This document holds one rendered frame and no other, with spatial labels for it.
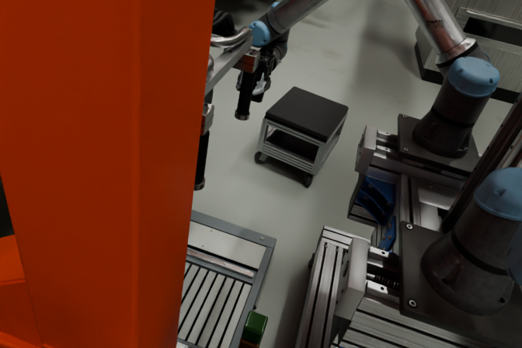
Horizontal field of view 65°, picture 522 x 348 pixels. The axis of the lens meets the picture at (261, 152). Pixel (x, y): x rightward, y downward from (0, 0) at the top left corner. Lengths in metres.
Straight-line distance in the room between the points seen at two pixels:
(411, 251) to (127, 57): 0.67
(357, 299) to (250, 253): 0.94
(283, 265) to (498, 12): 2.84
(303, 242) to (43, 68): 1.65
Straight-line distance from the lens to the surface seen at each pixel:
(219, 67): 0.94
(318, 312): 1.44
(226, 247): 1.72
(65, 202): 0.47
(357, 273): 0.83
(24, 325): 0.78
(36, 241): 0.55
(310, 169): 2.15
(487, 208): 0.72
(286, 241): 1.91
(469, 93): 1.14
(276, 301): 1.70
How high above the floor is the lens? 1.37
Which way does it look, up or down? 35 degrees down
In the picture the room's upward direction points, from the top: 13 degrees clockwise
